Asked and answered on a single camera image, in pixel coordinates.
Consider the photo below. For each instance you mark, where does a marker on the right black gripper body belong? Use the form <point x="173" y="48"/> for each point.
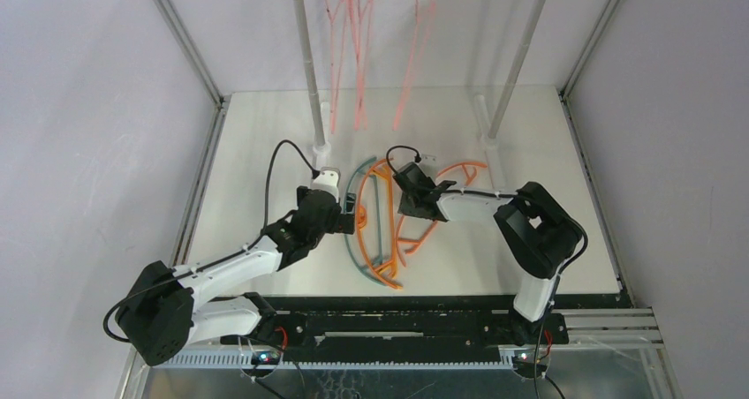
<point x="418" y="191"/>

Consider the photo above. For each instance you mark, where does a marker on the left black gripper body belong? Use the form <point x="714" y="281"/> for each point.
<point x="337" y="222"/>

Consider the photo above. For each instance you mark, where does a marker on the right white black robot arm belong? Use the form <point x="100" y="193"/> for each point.
<point x="542" y="237"/>

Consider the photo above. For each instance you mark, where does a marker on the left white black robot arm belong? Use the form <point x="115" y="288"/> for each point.
<point x="168" y="308"/>

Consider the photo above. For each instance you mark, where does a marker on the large orange plastic hanger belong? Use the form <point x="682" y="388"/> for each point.
<point x="411" y="235"/>

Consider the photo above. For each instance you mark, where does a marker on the orange plastic hanger left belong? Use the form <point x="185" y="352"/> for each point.
<point x="369" y="231"/>

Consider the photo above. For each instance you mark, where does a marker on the white hanger rack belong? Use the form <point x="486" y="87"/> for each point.
<point x="322" y="146"/>

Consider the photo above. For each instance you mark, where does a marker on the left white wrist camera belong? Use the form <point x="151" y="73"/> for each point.
<point x="328" y="181"/>

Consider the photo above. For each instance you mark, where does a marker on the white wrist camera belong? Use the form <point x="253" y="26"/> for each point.
<point x="328" y="181"/>
<point x="428" y="159"/>

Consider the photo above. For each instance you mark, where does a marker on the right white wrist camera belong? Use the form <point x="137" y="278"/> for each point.
<point x="428" y="159"/>

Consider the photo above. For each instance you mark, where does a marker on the aluminium frame post left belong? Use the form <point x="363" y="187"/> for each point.
<point x="194" y="58"/>

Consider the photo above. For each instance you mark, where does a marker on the aluminium frame post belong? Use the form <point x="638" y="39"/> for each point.
<point x="194" y="58"/>
<point x="590" y="46"/>

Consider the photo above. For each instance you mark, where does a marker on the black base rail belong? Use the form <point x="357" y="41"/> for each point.
<point x="401" y="330"/>

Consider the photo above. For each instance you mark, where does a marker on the aluminium frame post right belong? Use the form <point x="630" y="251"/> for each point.
<point x="590" y="46"/>

